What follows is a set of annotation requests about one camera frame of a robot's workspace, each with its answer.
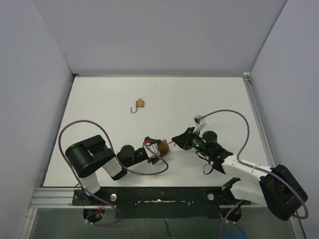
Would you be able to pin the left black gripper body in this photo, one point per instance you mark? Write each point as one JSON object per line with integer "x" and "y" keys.
{"x": 139, "y": 157}

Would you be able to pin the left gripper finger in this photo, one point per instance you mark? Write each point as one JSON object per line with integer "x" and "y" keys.
{"x": 149, "y": 140}
{"x": 153, "y": 160}

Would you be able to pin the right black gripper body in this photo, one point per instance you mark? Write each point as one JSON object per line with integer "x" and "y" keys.
{"x": 196, "y": 142}

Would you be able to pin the large brass padlock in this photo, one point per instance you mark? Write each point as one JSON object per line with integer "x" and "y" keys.
{"x": 163, "y": 147}

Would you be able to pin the small brass padlock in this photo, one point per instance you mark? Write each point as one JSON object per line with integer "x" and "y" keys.
{"x": 140, "y": 103}

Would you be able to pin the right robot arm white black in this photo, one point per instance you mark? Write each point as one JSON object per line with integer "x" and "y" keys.
{"x": 274, "y": 187}

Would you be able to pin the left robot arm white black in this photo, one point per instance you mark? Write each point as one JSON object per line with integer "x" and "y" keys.
{"x": 91, "y": 154}

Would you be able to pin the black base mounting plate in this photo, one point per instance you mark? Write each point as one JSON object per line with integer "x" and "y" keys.
{"x": 155, "y": 203}

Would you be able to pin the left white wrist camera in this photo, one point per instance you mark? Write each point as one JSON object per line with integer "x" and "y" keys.
{"x": 151, "y": 150}

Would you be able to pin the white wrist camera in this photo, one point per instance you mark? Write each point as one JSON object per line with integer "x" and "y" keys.
{"x": 200, "y": 123}
{"x": 151, "y": 150}

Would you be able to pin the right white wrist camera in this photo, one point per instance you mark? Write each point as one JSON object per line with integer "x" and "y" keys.
{"x": 200, "y": 123}

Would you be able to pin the aluminium right side rail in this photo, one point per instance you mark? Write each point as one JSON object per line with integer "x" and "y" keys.
{"x": 258, "y": 119}

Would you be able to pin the aluminium rail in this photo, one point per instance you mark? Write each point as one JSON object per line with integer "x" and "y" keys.
{"x": 51, "y": 198}
{"x": 258, "y": 119}

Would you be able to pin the aluminium front rail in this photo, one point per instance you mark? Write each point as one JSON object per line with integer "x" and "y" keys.
{"x": 51, "y": 198}

